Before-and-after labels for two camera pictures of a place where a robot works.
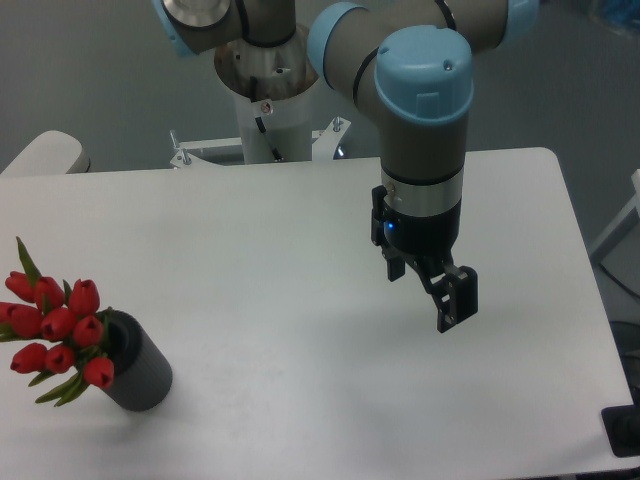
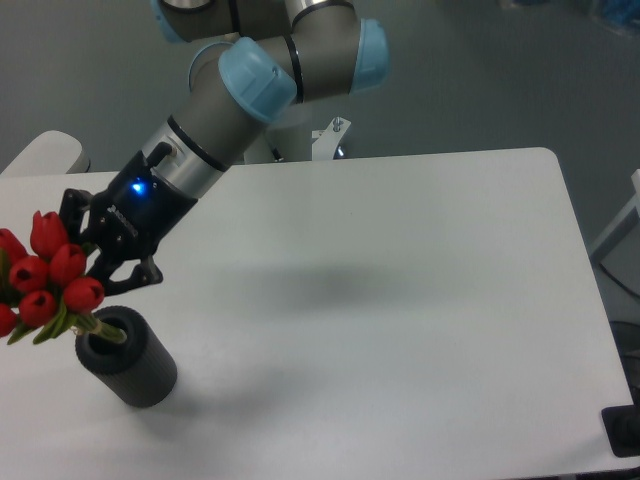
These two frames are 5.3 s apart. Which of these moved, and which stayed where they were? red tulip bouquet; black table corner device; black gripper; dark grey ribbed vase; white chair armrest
Moved: black gripper; red tulip bouquet
Stayed: white chair armrest; black table corner device; dark grey ribbed vase
